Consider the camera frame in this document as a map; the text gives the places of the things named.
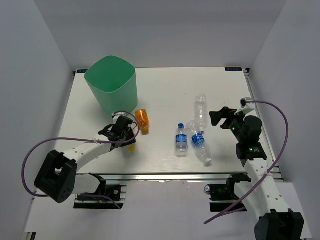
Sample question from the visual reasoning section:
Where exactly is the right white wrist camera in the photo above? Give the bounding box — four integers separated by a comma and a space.
235, 97, 255, 116

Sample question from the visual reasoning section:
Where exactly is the orange plastic bottle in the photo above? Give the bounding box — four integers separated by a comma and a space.
135, 109, 150, 134

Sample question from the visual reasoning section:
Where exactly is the crushed blue label bottle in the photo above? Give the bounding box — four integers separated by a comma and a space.
186, 120, 212, 167

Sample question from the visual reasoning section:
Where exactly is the blue cap water bottle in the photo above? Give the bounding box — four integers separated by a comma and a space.
175, 123, 188, 157

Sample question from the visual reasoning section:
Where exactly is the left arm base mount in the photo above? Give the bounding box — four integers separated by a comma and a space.
72, 173, 127, 210

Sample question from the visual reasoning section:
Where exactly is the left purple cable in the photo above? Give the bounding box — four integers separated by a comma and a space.
21, 110, 137, 198

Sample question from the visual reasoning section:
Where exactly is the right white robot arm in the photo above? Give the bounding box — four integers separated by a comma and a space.
209, 107, 305, 240

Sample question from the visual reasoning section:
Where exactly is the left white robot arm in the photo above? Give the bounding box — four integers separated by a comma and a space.
34, 112, 139, 203

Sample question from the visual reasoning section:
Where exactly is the clear unlabelled plastic bottle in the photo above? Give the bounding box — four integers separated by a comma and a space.
194, 94, 208, 133

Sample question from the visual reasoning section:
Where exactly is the green plastic bin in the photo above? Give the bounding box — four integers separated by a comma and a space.
84, 55, 138, 115

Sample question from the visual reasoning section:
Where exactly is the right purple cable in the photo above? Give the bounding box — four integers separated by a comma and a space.
203, 100, 289, 225

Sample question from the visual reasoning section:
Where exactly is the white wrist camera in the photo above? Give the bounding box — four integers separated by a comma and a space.
235, 97, 255, 116
111, 111, 126, 120

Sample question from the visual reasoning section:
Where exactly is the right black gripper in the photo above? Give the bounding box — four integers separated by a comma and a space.
209, 107, 249, 143

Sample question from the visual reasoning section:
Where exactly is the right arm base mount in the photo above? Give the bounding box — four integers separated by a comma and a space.
204, 173, 251, 213

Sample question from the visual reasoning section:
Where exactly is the clear bottle yellow cap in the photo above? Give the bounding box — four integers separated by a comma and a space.
128, 143, 136, 152

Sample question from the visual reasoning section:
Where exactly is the purple cable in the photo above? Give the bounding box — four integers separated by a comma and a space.
203, 100, 289, 225
21, 110, 137, 198

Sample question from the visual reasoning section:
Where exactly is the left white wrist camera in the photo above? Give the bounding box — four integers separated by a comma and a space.
111, 111, 126, 120

